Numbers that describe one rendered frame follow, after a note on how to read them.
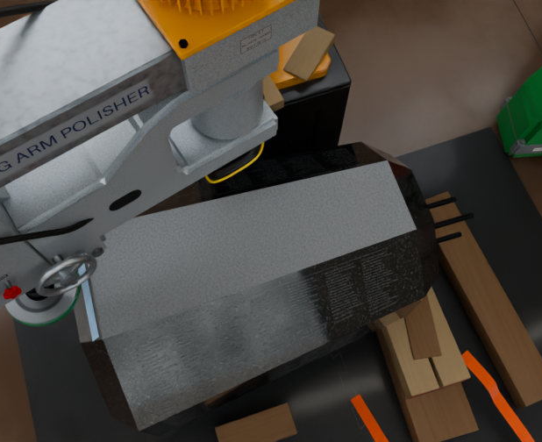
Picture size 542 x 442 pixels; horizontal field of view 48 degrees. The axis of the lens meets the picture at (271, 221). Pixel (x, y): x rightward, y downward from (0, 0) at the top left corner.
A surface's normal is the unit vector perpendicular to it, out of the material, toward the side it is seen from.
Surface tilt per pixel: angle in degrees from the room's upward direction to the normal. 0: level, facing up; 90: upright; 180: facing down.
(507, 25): 0
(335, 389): 0
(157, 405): 45
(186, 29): 0
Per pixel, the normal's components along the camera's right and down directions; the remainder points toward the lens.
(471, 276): 0.00, -0.37
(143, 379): 0.24, 0.35
